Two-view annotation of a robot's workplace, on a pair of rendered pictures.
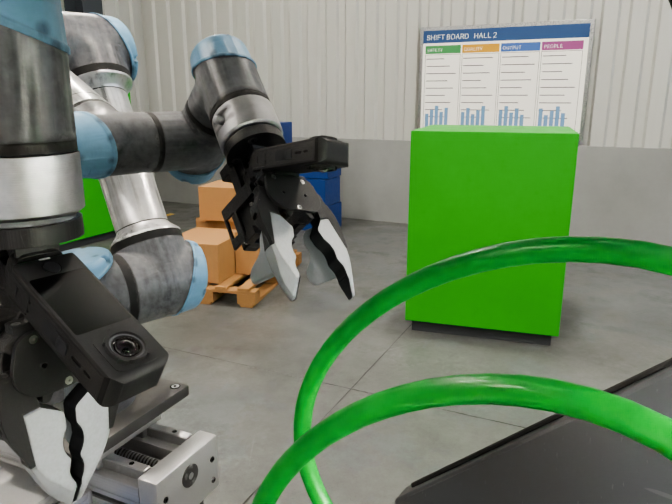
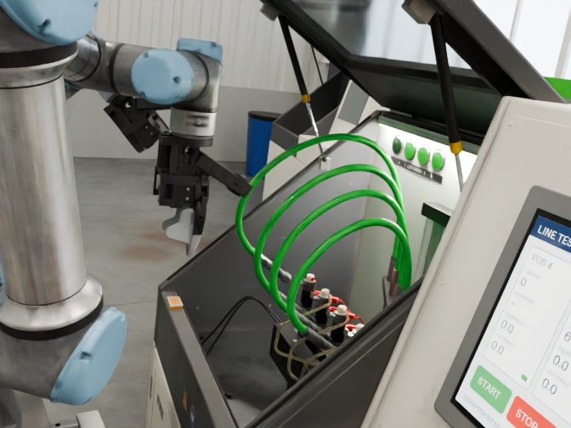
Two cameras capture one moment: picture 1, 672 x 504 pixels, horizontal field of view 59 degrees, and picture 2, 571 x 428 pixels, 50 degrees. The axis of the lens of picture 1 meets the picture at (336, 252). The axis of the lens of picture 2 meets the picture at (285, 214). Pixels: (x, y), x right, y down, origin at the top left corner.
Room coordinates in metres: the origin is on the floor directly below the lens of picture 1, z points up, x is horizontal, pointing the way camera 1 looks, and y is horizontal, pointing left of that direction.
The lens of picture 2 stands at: (-0.31, 0.96, 1.57)
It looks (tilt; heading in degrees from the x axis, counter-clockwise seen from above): 15 degrees down; 303
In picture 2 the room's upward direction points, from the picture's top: 8 degrees clockwise
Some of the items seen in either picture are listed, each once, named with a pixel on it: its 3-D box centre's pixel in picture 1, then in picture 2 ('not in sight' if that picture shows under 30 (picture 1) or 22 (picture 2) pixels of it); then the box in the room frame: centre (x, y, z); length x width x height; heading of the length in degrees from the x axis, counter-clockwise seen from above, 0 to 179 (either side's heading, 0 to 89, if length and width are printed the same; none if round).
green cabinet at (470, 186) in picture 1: (488, 226); not in sight; (3.90, -1.03, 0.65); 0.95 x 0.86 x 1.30; 73
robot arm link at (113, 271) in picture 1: (78, 297); not in sight; (0.83, 0.38, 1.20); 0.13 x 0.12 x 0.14; 134
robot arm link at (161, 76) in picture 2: not in sight; (160, 75); (0.37, 0.31, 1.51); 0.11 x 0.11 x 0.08; 21
